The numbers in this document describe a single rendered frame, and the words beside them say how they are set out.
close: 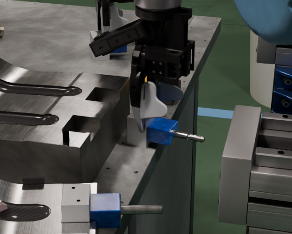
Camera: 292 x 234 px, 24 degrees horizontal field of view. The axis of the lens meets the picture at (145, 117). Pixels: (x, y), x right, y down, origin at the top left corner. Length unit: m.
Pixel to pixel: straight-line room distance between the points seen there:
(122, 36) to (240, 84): 2.30
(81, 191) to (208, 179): 1.70
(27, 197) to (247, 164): 0.33
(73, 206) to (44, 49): 0.76
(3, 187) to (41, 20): 0.88
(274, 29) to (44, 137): 0.49
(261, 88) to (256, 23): 2.50
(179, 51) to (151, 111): 0.11
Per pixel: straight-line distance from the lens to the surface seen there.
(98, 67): 1.47
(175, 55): 1.04
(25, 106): 1.12
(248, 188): 0.77
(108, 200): 0.90
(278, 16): 0.61
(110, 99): 1.16
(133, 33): 1.07
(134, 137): 1.15
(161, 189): 1.52
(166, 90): 1.15
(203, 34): 1.67
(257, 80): 3.14
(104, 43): 1.10
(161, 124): 1.14
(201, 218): 2.36
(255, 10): 0.64
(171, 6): 1.04
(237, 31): 4.06
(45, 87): 1.18
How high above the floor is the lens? 1.37
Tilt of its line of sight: 27 degrees down
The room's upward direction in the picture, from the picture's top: straight up
